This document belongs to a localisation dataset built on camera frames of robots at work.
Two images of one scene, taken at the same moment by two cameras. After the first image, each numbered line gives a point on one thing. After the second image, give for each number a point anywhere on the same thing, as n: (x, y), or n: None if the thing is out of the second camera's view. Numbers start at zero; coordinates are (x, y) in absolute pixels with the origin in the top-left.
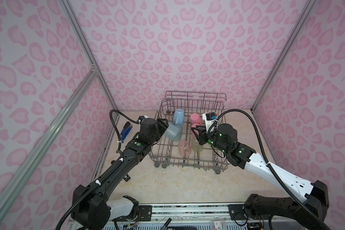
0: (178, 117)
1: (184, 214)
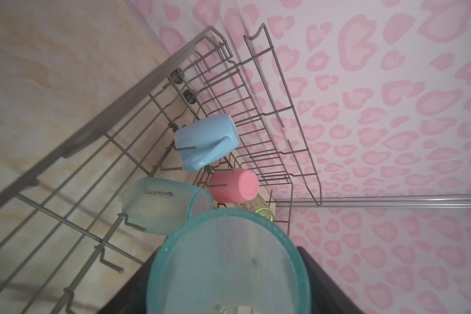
0: (212, 138)
1: None
